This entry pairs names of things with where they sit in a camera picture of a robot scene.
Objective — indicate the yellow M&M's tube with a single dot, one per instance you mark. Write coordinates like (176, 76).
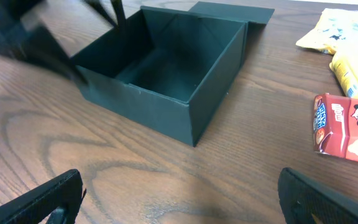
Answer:
(345, 67)

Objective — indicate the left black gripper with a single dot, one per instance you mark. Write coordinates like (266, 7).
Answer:
(37, 46)

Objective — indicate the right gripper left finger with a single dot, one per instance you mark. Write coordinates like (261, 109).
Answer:
(59, 200)

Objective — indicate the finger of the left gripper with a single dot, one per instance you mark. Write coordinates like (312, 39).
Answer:
(119, 12)

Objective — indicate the yellow sunflower seed bag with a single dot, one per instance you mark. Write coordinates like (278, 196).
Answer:
(336, 28)

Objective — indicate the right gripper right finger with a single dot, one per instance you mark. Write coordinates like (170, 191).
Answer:
(304, 200)

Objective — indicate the red Hello Panda box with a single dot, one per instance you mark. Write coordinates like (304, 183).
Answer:
(335, 126)

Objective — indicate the black gift box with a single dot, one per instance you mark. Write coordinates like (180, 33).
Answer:
(169, 70)

